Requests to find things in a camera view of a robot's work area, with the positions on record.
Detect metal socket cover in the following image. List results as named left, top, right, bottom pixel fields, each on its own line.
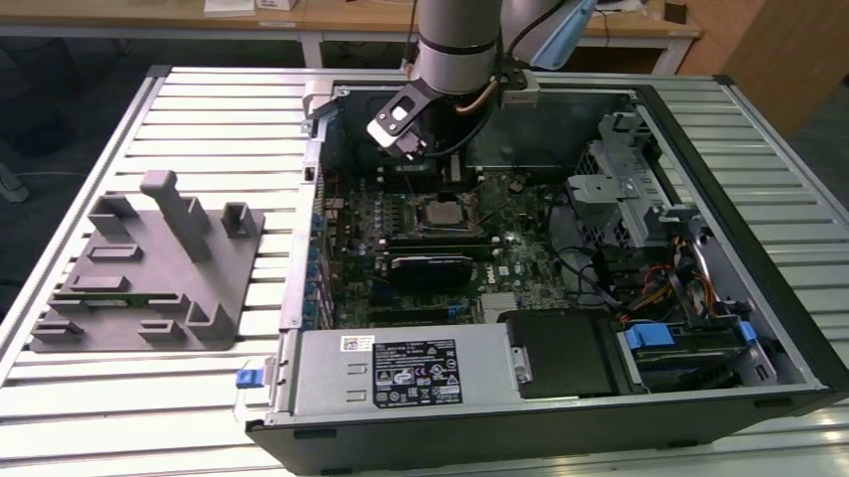
left=468, top=173, right=522, bottom=225

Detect silver CPU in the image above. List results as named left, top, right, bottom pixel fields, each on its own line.
left=423, top=201, right=470, bottom=228

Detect CPU socket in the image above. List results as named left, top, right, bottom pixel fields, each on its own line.
left=411, top=192, right=485, bottom=239

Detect RAM slot white clips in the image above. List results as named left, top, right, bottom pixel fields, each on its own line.
left=386, top=248, right=501, bottom=259
left=374, top=165, right=486, bottom=177
left=374, top=177, right=486, bottom=189
left=383, top=239, right=501, bottom=249

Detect grey case release latch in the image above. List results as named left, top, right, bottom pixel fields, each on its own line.
left=302, top=80, right=337, bottom=135

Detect black graphics card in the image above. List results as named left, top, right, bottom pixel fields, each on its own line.
left=386, top=252, right=478, bottom=293

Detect green motherboard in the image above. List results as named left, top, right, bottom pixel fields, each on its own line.
left=317, top=168, right=602, bottom=330

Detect grey metal drive cage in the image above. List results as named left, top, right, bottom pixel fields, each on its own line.
left=568, top=111, right=676, bottom=249

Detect small silver heatsink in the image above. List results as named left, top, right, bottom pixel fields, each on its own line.
left=481, top=291, right=521, bottom=313

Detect wooden desk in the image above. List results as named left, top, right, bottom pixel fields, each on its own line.
left=0, top=0, right=706, bottom=76

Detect black plastic shroud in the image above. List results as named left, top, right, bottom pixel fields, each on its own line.
left=497, top=307, right=632, bottom=399

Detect grey parts rack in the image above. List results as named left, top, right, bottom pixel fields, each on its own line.
left=28, top=169, right=269, bottom=354

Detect hard disk in blue carrier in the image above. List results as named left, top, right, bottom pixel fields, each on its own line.
left=616, top=320, right=761, bottom=397

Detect grey power supply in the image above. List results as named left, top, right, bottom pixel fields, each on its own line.
left=263, top=325, right=532, bottom=427

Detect wooden cabinet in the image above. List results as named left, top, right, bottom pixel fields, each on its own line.
left=680, top=0, right=849, bottom=143

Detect green RAM stick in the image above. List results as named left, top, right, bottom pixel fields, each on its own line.
left=79, top=295, right=182, bottom=305

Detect black PC case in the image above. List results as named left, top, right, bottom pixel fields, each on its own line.
left=243, top=78, right=832, bottom=476

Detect white chair base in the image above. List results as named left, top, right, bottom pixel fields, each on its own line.
left=0, top=161, right=32, bottom=204

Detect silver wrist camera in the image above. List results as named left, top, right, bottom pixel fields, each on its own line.
left=365, top=84, right=431, bottom=161

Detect tan wrist cable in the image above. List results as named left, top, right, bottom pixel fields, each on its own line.
left=455, top=77, right=498, bottom=116

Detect white boxy wrist camera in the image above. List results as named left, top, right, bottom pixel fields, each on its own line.
left=494, top=69, right=542, bottom=108

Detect black cable bundle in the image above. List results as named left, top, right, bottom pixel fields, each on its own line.
left=553, top=242, right=656, bottom=312

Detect red wire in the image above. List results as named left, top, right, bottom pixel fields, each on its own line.
left=644, top=264, right=677, bottom=295

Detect yellow wire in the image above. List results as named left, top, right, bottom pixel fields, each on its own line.
left=620, top=285, right=673, bottom=314

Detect orange wire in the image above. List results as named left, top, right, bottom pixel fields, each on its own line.
left=689, top=275, right=724, bottom=319

